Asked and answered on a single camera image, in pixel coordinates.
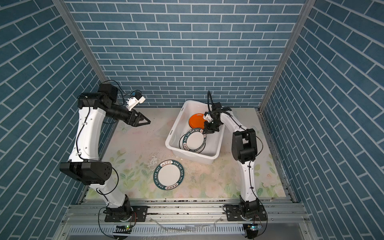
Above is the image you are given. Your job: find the orange plate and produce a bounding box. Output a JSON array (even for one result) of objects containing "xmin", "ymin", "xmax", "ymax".
[{"xmin": 189, "ymin": 114, "xmax": 206, "ymax": 129}]

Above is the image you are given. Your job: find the green-rimmed lettered plate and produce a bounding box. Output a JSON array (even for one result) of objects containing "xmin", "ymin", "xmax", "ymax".
[
  {"xmin": 153, "ymin": 160, "xmax": 185, "ymax": 191},
  {"xmin": 182, "ymin": 128, "xmax": 208, "ymax": 153}
]

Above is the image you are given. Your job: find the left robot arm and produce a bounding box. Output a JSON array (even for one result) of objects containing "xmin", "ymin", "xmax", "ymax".
[{"xmin": 60, "ymin": 83, "xmax": 150, "ymax": 214}]

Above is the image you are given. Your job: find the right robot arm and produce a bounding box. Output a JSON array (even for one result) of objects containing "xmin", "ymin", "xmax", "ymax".
[{"xmin": 204, "ymin": 110, "xmax": 260, "ymax": 215}]

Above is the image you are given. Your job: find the white plastic bin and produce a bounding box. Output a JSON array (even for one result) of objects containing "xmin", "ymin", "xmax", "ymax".
[{"xmin": 165, "ymin": 100, "xmax": 225, "ymax": 165}]

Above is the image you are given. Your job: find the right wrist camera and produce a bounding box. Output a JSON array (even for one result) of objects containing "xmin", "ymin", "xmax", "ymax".
[{"xmin": 203, "ymin": 90, "xmax": 224, "ymax": 122}]

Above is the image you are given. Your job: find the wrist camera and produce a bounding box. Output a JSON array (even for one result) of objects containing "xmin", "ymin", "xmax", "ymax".
[
  {"xmin": 203, "ymin": 90, "xmax": 224, "ymax": 122},
  {"xmin": 126, "ymin": 90, "xmax": 146, "ymax": 111}
]

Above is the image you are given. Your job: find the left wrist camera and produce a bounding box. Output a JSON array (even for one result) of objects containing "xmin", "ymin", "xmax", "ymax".
[{"xmin": 126, "ymin": 90, "xmax": 146, "ymax": 111}]

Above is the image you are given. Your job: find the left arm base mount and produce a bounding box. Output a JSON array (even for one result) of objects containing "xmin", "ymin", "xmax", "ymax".
[{"xmin": 103, "ymin": 206, "xmax": 148, "ymax": 223}]

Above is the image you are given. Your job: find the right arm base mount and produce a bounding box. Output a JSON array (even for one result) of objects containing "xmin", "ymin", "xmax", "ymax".
[{"xmin": 222, "ymin": 201, "xmax": 268, "ymax": 222}]

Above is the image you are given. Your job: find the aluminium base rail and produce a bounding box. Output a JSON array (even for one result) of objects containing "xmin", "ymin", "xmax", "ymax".
[{"xmin": 54, "ymin": 200, "xmax": 316, "ymax": 240}]

